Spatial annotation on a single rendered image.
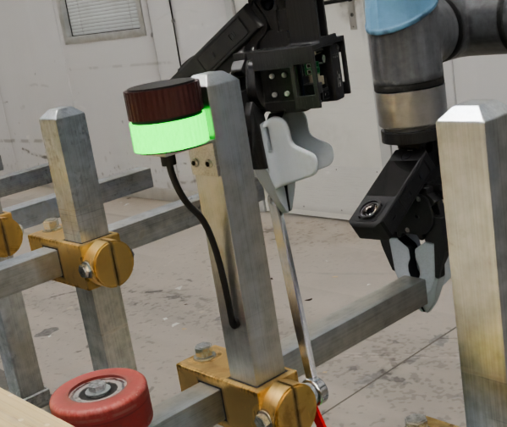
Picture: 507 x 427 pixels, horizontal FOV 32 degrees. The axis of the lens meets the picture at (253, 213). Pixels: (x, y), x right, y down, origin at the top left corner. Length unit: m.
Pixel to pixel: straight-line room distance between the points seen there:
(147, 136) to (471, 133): 0.25
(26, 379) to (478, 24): 0.72
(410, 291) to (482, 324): 0.40
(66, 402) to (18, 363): 0.49
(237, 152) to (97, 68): 4.98
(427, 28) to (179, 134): 0.36
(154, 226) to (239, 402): 0.32
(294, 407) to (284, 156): 0.22
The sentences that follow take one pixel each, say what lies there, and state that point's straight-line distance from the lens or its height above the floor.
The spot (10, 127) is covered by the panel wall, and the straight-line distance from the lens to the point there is 6.85.
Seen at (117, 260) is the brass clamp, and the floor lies 0.95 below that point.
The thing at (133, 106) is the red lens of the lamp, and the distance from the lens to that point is 0.67.
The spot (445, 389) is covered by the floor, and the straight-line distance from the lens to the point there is 2.62.
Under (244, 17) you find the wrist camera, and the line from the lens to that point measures 0.76.
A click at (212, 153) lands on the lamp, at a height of 1.08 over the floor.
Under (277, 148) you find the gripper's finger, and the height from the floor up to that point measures 1.06.
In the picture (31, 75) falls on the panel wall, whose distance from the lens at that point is 6.40.
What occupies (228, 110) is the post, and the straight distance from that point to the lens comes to 0.71.
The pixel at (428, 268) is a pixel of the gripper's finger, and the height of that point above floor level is 0.87.
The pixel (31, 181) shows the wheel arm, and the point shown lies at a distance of 1.51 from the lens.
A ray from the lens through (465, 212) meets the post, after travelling 0.55.
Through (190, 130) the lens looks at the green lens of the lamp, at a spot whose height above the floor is 1.10.
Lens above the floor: 1.20
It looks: 15 degrees down
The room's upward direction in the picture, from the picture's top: 9 degrees counter-clockwise
